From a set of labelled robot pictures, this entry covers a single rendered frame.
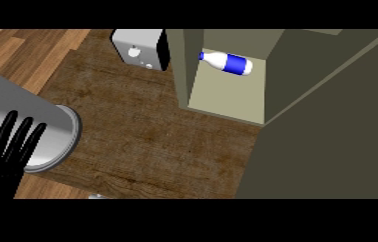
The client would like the white bottle with blue label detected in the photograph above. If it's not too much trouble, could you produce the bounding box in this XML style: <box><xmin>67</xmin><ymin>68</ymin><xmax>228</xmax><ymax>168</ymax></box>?
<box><xmin>197</xmin><ymin>50</ymin><xmax>253</xmax><ymax>77</ymax></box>

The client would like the olive wooden cabinet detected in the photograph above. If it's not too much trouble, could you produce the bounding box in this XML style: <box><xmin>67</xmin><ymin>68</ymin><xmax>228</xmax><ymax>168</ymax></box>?
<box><xmin>163</xmin><ymin>28</ymin><xmax>345</xmax><ymax>127</ymax></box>

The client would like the dark olive cabinet door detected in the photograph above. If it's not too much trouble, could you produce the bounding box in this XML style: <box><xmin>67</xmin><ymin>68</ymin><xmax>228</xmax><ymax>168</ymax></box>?
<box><xmin>234</xmin><ymin>28</ymin><xmax>378</xmax><ymax>200</ymax></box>

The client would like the white box appliance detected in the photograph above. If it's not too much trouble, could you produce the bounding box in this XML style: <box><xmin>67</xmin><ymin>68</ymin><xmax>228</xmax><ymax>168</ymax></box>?
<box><xmin>109</xmin><ymin>28</ymin><xmax>171</xmax><ymax>72</ymax></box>

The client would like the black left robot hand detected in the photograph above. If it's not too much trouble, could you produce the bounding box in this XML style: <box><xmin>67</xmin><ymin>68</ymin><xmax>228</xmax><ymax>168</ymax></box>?
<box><xmin>0</xmin><ymin>109</ymin><xmax>48</xmax><ymax>200</ymax></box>

